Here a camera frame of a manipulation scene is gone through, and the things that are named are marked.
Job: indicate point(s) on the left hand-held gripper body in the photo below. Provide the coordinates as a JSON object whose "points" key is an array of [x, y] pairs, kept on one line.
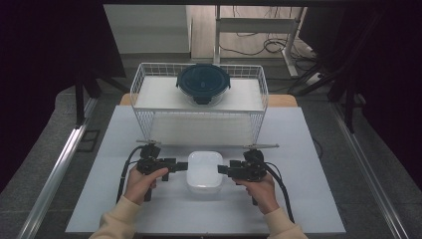
{"points": [[151, 164]]}

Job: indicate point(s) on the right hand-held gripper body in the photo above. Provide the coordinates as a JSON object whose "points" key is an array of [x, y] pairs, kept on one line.
{"points": [[252, 169]]}

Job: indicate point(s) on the white rectangular lidded container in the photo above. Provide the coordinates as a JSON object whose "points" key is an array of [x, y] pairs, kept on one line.
{"points": [[204, 172]]}

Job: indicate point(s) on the round dark blue lidded container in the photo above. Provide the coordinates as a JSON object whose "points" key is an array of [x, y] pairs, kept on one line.
{"points": [[203, 81]]}

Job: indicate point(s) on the person's left hand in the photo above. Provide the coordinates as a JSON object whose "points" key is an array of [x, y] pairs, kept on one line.
{"points": [[139, 187]]}

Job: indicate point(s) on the person's right hand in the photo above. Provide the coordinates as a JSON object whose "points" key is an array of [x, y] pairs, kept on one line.
{"points": [[262, 195]]}

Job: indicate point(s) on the tan wooden table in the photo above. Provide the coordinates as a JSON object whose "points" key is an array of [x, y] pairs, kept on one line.
{"points": [[282, 100]]}

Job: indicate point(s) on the white power strip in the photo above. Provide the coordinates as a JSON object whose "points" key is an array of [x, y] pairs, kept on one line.
{"points": [[314, 78]]}

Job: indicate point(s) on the white cabinet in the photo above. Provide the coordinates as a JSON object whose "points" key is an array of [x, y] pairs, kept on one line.
{"points": [[149, 30]]}

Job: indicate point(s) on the dark curtain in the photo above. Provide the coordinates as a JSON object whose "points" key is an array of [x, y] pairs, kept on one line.
{"points": [[40, 66], [391, 83]]}

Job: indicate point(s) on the black square floor bracket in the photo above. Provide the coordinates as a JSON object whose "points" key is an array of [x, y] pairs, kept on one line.
{"points": [[89, 141]]}

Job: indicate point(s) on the black stand post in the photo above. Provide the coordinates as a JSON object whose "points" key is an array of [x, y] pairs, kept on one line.
{"points": [[79, 103], [349, 109]]}

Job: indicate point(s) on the aluminium rail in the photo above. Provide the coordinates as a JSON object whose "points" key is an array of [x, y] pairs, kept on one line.
{"points": [[368, 166], [56, 172]]}

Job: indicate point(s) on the white metal desk frame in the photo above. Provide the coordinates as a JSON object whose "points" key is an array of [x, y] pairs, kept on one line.
{"points": [[255, 25]]}

